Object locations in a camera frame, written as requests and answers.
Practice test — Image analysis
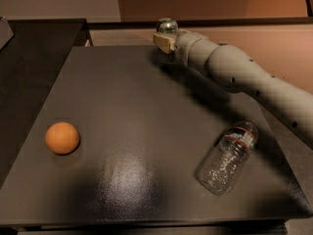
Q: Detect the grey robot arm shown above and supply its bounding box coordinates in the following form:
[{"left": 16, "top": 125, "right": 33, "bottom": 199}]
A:
[{"left": 153, "top": 31, "right": 313, "bottom": 146}]

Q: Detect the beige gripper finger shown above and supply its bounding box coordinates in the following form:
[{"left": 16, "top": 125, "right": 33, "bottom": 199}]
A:
[{"left": 153, "top": 32, "right": 176, "bottom": 54}]

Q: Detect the orange fruit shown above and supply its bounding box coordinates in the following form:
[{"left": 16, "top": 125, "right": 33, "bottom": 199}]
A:
[{"left": 45, "top": 122, "right": 80, "bottom": 156}]

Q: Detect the silver green 7up can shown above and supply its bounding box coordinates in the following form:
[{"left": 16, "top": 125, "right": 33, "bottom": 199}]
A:
[{"left": 156, "top": 18, "right": 178, "bottom": 34}]

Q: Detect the clear plastic water bottle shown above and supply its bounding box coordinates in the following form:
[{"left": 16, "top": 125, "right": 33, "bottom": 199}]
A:
[{"left": 196, "top": 119, "right": 258, "bottom": 196}]

